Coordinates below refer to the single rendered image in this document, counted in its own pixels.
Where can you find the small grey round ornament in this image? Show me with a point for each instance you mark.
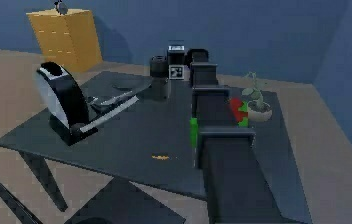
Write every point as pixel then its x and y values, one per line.
pixel 61 7

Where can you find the dark grey table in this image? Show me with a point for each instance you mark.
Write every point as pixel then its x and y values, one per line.
pixel 140 140

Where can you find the house plant in white pot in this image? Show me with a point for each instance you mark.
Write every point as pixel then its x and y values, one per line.
pixel 259 106

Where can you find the green bottle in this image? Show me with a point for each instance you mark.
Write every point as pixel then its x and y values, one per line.
pixel 193 131

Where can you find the black slanted bar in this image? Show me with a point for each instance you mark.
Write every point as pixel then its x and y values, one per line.
pixel 10 200

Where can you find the orange pencil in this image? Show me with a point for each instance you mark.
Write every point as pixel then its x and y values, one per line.
pixel 160 157

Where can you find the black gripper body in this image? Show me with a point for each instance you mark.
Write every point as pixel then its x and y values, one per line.
pixel 158 68

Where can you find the yellow chest of drawers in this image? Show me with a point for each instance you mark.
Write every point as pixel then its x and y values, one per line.
pixel 67 40

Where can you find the black television with pale screen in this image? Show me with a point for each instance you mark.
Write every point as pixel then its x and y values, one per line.
pixel 67 100

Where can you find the red and green ice cream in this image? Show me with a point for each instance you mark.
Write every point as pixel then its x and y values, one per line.
pixel 238 108

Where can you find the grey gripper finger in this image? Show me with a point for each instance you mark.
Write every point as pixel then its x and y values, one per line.
pixel 110 113
pixel 112 98

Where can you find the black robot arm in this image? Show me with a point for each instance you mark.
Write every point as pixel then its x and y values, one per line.
pixel 230 166

